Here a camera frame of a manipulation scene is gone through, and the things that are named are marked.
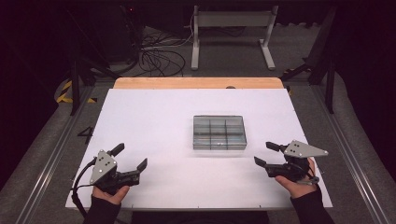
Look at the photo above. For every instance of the grey metal stand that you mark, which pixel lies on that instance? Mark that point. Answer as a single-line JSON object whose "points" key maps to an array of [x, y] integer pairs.
{"points": [[233, 19]]}

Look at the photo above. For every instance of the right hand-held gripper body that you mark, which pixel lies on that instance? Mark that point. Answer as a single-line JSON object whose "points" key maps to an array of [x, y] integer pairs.
{"points": [[303, 150]]}

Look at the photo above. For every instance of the yellow black floor tape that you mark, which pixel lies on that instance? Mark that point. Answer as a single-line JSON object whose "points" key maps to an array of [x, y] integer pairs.
{"points": [[63, 98]]}

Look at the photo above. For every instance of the smoky clear compartment box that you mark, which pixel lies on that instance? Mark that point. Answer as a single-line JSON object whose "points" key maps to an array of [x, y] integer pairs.
{"points": [[218, 132]]}

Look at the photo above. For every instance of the person's right hand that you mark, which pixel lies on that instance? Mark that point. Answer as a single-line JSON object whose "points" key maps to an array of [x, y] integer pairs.
{"points": [[299, 188]]}

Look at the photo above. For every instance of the dark equipment with red light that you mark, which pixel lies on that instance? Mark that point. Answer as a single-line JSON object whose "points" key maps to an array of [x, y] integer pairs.
{"points": [[121, 34]]}

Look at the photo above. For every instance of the wooden table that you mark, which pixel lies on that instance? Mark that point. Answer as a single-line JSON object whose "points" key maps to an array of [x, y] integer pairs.
{"points": [[186, 83]]}

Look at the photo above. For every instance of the aluminium floor rail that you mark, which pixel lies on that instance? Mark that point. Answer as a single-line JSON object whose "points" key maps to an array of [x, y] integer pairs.
{"points": [[53, 161], [351, 161]]}

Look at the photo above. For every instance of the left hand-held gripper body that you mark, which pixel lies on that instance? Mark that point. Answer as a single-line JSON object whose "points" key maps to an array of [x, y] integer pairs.
{"points": [[102, 168]]}

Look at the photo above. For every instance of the black metal stand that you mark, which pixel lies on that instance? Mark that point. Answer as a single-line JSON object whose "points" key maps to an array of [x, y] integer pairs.
{"points": [[74, 87], [330, 87]]}

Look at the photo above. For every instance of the person's left hand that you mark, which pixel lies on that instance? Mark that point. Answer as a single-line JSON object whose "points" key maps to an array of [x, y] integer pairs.
{"points": [[110, 197]]}

